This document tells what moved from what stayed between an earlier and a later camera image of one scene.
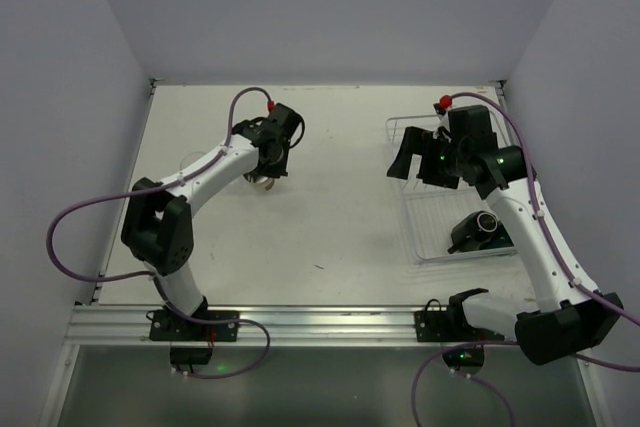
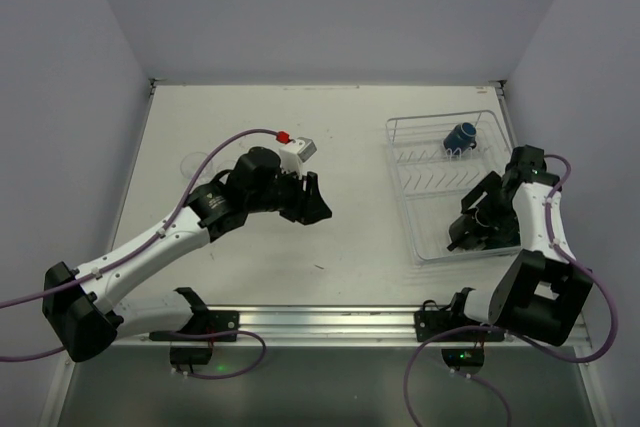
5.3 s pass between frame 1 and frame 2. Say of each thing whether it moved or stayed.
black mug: stayed
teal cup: stayed
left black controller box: stayed
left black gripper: moved
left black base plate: stayed
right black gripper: moved
